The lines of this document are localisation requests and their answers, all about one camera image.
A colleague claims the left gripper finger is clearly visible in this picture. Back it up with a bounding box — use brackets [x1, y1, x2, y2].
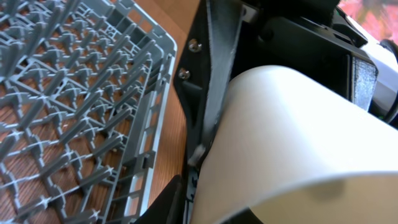
[134, 175, 186, 224]

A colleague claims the white paper cup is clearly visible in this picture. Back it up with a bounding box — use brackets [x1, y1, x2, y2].
[191, 66, 397, 223]

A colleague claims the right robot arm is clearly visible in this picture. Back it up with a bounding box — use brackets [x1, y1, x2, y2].
[174, 0, 397, 167]

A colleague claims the grey dishwasher rack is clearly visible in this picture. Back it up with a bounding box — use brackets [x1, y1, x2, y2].
[1, 0, 177, 223]

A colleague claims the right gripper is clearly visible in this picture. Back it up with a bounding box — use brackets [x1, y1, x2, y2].
[231, 1, 378, 111]

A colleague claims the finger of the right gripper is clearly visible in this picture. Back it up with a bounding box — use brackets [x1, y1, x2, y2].
[174, 0, 243, 167]

